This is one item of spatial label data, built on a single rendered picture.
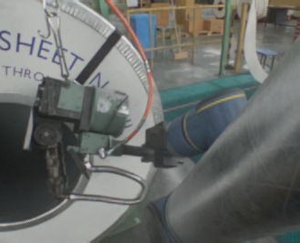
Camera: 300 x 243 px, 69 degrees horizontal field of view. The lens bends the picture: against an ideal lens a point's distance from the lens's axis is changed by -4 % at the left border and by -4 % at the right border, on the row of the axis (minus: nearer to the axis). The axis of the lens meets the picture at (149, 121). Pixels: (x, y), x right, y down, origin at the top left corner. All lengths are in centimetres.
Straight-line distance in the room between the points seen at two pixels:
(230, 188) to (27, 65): 66
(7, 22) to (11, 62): 11
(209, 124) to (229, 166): 30
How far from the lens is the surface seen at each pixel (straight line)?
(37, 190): 117
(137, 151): 72
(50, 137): 65
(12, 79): 75
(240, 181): 17
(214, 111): 46
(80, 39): 74
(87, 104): 65
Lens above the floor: 127
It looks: 29 degrees down
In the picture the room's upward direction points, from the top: 3 degrees counter-clockwise
